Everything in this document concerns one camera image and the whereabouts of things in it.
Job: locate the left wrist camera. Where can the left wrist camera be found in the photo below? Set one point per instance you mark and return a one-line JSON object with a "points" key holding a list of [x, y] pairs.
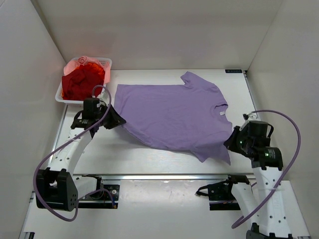
{"points": [[104, 98]]}

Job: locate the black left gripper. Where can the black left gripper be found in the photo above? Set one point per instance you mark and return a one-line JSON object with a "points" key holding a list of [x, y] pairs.
{"points": [[116, 119]]}

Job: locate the purple t shirt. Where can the purple t shirt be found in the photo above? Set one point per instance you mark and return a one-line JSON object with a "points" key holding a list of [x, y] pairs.
{"points": [[185, 118]]}

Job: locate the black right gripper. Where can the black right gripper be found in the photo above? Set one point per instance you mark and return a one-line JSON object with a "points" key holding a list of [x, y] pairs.
{"points": [[230, 143]]}

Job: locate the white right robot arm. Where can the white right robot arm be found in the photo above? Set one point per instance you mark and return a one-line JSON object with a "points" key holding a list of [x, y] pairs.
{"points": [[264, 214]]}

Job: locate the aluminium table edge rail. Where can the aluminium table edge rail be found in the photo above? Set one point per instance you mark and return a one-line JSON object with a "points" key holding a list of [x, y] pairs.
{"points": [[164, 177]]}

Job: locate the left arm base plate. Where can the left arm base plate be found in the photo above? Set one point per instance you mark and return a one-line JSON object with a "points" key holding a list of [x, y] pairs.
{"points": [[102, 200]]}

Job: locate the pink t shirt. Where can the pink t shirt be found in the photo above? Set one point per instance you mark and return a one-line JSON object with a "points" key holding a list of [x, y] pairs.
{"points": [[99, 66]]}

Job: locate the orange t shirt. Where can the orange t shirt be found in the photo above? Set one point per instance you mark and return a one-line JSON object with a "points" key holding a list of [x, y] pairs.
{"points": [[79, 80]]}

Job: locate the black corner label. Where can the black corner label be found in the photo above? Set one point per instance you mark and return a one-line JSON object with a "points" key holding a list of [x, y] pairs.
{"points": [[233, 71]]}

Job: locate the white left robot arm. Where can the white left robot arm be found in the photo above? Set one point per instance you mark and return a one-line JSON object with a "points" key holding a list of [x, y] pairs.
{"points": [[57, 186]]}

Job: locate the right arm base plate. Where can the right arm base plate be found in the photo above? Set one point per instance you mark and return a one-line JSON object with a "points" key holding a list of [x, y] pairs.
{"points": [[219, 194]]}

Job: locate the dark red t shirt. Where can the dark red t shirt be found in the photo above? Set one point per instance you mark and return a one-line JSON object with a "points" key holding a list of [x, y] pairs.
{"points": [[78, 85]]}

